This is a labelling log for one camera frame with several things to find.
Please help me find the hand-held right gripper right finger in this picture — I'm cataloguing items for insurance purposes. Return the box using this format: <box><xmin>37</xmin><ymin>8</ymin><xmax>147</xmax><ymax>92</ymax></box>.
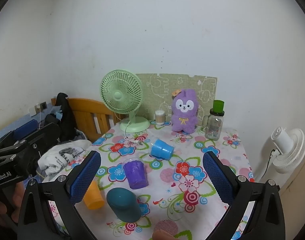
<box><xmin>203</xmin><ymin>151</ymin><xmax>286</xmax><ymax>240</ymax></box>

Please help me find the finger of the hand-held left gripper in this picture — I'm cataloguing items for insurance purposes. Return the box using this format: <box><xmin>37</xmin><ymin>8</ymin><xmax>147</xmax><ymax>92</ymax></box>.
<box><xmin>0</xmin><ymin>122</ymin><xmax>62</xmax><ymax>164</ymax></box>
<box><xmin>0</xmin><ymin>119</ymin><xmax>39</xmax><ymax>147</ymax></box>

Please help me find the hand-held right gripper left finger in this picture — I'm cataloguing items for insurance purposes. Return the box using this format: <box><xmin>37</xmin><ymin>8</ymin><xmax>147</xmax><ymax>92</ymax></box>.
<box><xmin>17</xmin><ymin>151</ymin><xmax>102</xmax><ymax>240</ymax></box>

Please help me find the orange plastic cup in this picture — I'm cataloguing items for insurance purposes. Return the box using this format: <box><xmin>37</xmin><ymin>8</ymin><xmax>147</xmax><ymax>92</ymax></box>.
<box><xmin>82</xmin><ymin>180</ymin><xmax>105</xmax><ymax>210</ymax></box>

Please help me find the teal plastic cup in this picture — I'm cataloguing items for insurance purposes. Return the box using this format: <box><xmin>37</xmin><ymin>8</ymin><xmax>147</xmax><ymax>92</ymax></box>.
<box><xmin>106</xmin><ymin>187</ymin><xmax>142</xmax><ymax>223</ymax></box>

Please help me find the purple plastic cup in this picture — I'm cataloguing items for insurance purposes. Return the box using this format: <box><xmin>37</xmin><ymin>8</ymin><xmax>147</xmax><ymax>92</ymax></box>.
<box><xmin>122</xmin><ymin>158</ymin><xmax>149</xmax><ymax>190</ymax></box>

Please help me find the blue plastic cup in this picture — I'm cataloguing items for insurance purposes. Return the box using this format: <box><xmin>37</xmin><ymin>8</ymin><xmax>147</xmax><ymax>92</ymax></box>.
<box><xmin>150</xmin><ymin>139</ymin><xmax>175</xmax><ymax>160</ymax></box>

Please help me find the person's left hand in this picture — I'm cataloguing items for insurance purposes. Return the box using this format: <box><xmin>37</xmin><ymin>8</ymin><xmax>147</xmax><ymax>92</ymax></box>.
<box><xmin>0</xmin><ymin>181</ymin><xmax>26</xmax><ymax>216</ymax></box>

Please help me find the light blue cloth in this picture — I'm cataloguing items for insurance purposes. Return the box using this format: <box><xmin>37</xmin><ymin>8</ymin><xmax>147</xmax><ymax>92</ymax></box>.
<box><xmin>53</xmin><ymin>106</ymin><xmax>64</xmax><ymax>120</ymax></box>

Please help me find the black clothing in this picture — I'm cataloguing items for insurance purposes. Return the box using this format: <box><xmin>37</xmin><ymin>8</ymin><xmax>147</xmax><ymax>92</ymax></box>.
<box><xmin>44</xmin><ymin>92</ymin><xmax>79</xmax><ymax>143</ymax></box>

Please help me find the white printed shirt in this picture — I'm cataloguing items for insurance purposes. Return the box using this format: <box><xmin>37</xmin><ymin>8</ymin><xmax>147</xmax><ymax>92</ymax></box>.
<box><xmin>37</xmin><ymin>139</ymin><xmax>93</xmax><ymax>177</ymax></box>

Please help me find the wooden chair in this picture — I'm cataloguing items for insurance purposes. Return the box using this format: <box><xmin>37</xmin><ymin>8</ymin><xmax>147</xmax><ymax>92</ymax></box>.
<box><xmin>51</xmin><ymin>97</ymin><xmax>123</xmax><ymax>143</ymax></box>

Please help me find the glass bottle with green cap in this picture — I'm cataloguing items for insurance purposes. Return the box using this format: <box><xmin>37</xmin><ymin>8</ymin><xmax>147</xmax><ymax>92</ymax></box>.
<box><xmin>200</xmin><ymin>100</ymin><xmax>225</xmax><ymax>140</ymax></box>

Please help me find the floral tablecloth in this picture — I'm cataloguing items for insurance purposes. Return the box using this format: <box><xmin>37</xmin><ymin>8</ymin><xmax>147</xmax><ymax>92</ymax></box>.
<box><xmin>41</xmin><ymin>122</ymin><xmax>255</xmax><ymax>240</ymax></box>

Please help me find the purple plush toy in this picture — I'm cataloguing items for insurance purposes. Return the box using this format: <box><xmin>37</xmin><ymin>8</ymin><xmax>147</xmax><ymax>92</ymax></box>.
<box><xmin>171</xmin><ymin>88</ymin><xmax>199</xmax><ymax>133</ymax></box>

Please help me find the tan round object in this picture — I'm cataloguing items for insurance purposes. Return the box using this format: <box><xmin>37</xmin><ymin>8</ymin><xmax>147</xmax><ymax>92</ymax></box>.
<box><xmin>152</xmin><ymin>231</ymin><xmax>175</xmax><ymax>240</ymax></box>

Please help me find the white standing fan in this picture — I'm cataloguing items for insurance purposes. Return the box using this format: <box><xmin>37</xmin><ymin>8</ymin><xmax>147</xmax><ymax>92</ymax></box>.
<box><xmin>271</xmin><ymin>127</ymin><xmax>305</xmax><ymax>174</ymax></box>

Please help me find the green desk fan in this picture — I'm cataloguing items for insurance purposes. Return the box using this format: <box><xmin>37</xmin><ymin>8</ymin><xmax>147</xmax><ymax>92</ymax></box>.
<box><xmin>100</xmin><ymin>70</ymin><xmax>151</xmax><ymax>132</ymax></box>

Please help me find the clear cotton swab jar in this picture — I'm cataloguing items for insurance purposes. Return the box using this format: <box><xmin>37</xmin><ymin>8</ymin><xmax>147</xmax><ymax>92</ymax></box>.
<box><xmin>155</xmin><ymin>110</ymin><xmax>166</xmax><ymax>125</ymax></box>

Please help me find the green elephant pattern board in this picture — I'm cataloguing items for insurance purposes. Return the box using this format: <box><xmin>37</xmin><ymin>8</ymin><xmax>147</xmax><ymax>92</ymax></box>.
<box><xmin>135</xmin><ymin>73</ymin><xmax>217</xmax><ymax>126</ymax></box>

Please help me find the wall socket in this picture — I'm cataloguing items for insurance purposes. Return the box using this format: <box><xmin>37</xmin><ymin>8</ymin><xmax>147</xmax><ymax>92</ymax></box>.
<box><xmin>29</xmin><ymin>101</ymin><xmax>48</xmax><ymax>117</ymax></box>

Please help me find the black fan power cable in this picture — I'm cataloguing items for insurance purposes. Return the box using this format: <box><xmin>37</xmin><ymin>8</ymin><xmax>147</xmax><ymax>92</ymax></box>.
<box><xmin>258</xmin><ymin>149</ymin><xmax>277</xmax><ymax>183</ymax></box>

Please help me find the white desk fan cable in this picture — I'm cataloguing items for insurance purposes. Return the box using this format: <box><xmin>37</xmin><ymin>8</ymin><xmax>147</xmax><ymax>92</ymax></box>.
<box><xmin>124</xmin><ymin>124</ymin><xmax>143</xmax><ymax>147</ymax></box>

